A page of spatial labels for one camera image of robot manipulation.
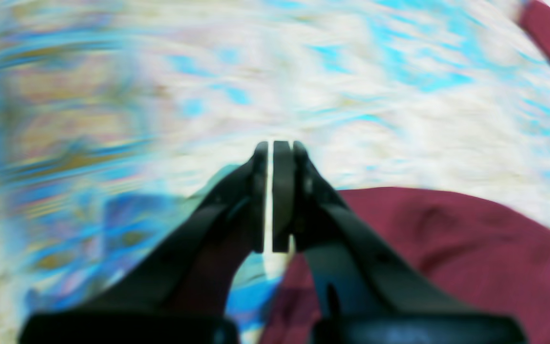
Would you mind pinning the patterned tablecloth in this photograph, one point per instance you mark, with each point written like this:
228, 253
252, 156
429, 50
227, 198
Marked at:
116, 115

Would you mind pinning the maroon t-shirt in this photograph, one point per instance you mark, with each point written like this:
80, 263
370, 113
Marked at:
447, 267

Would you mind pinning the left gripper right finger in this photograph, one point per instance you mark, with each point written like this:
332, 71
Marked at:
366, 292

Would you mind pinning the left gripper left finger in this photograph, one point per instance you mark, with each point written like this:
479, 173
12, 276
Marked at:
178, 293

